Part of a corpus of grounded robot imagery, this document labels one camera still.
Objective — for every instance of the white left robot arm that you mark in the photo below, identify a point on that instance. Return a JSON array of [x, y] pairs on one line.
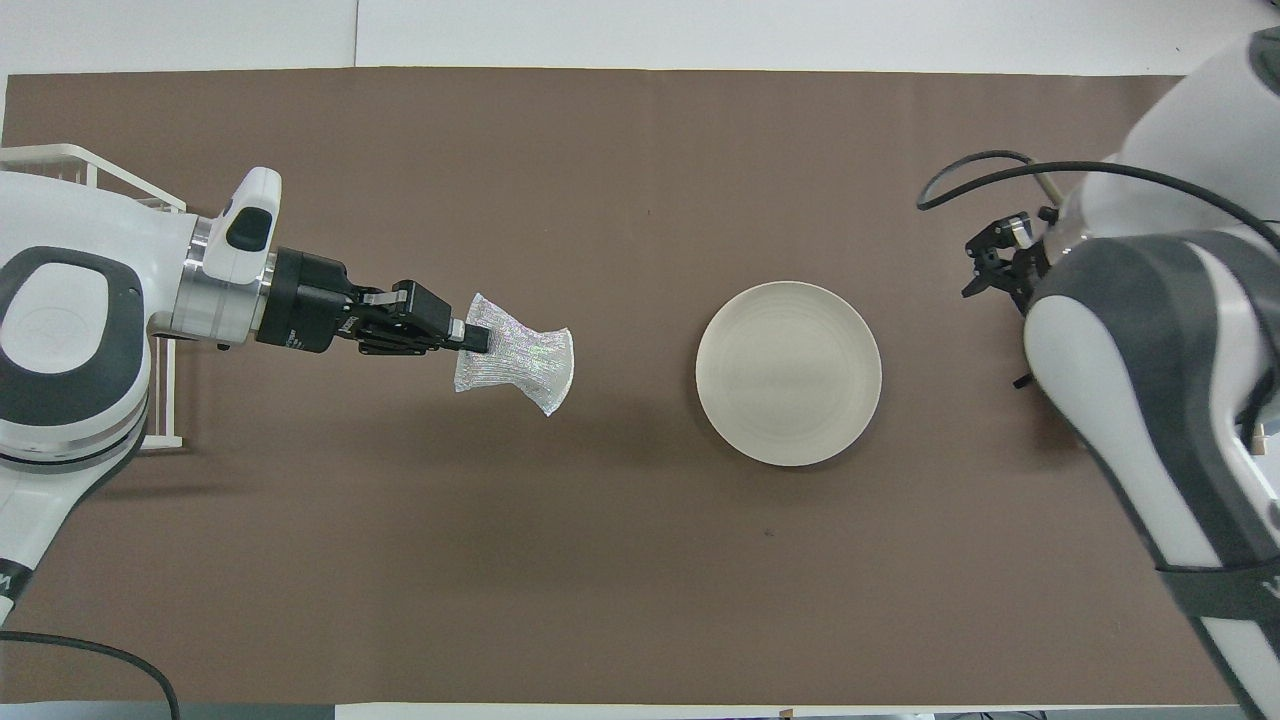
[[80, 240]]

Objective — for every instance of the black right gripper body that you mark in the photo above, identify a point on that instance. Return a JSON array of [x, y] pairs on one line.
[[1030, 275]]

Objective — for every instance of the brown table mat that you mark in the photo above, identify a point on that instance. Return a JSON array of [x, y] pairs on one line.
[[600, 550]]

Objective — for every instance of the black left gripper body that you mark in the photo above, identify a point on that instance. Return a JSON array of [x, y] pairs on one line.
[[310, 300]]

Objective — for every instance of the silver mesh sponge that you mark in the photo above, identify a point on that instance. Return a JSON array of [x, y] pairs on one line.
[[520, 360]]

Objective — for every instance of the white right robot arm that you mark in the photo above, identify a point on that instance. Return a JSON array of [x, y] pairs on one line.
[[1150, 350]]

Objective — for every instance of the cream round plate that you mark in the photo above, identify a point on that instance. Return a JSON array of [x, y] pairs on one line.
[[789, 374]]

